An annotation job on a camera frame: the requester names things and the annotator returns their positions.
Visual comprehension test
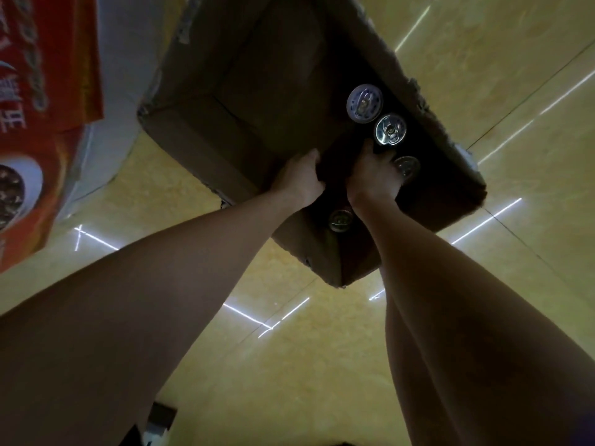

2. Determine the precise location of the person's right hand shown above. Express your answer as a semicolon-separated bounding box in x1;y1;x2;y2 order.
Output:
345;139;403;215

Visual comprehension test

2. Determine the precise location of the person's left hand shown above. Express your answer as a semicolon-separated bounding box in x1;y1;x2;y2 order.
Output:
269;148;326;209

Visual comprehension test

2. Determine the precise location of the gold can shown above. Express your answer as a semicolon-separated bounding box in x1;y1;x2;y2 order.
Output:
346;84;384;124

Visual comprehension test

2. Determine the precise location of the brown cardboard box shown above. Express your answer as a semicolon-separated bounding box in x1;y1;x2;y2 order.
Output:
137;0;488;289

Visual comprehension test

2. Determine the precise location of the round wooden shelf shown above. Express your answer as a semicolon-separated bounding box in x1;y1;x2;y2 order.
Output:
0;0;192;274

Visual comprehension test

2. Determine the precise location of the person's left forearm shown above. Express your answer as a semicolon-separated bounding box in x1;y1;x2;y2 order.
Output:
0;190;303;446

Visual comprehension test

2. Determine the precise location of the person's right forearm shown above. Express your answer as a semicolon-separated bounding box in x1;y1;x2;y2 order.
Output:
353;201;595;446

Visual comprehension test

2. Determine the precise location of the person's right leg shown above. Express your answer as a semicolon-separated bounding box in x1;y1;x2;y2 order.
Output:
380;269;461;446

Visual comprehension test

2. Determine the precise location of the person's left white shoe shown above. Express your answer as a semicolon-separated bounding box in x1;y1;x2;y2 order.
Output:
141;401;179;446

